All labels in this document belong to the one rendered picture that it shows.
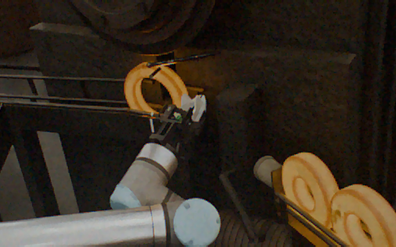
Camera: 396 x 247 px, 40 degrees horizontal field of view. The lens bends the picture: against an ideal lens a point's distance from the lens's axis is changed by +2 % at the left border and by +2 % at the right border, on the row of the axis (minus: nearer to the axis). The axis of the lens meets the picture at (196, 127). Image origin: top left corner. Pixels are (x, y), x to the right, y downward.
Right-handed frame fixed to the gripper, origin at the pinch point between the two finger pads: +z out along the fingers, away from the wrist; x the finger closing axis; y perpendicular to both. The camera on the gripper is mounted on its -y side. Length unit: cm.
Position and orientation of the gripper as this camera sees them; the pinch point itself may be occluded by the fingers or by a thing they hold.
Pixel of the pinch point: (201, 101)
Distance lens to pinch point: 134.6
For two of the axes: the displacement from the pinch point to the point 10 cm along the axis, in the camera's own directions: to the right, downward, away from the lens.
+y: -2.4, -6.8, -6.9
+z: 4.3, -7.2, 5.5
